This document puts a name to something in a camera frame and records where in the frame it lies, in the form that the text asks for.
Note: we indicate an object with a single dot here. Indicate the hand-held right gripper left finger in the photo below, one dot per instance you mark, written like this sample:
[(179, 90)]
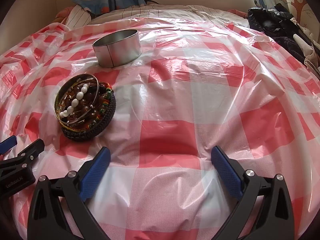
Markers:
[(96, 172)]

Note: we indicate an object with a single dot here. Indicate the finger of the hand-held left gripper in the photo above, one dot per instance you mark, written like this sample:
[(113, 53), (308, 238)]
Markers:
[(7, 145), (31, 152)]

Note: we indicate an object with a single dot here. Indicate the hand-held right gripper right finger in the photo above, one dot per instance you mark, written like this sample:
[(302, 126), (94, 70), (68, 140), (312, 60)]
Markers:
[(226, 170)]

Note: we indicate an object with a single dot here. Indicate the round metal tin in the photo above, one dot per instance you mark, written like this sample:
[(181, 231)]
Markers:
[(117, 52)]

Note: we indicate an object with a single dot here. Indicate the red checked plastic sheet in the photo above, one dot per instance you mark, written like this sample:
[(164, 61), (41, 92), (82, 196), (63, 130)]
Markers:
[(175, 105)]

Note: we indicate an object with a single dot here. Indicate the pink cloth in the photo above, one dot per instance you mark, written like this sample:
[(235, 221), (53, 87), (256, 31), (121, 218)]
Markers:
[(63, 13)]

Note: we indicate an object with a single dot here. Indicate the white striped pillow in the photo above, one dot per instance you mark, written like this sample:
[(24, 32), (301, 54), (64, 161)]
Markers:
[(77, 17)]

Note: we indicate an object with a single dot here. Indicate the beige cloth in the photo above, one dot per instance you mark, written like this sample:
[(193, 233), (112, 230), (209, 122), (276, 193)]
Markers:
[(311, 52)]

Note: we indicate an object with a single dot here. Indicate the black jacket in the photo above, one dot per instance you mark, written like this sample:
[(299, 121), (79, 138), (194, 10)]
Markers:
[(270, 20)]

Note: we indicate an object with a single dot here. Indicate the cream tree print curtain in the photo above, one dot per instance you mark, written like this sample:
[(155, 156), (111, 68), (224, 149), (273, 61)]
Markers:
[(297, 2)]

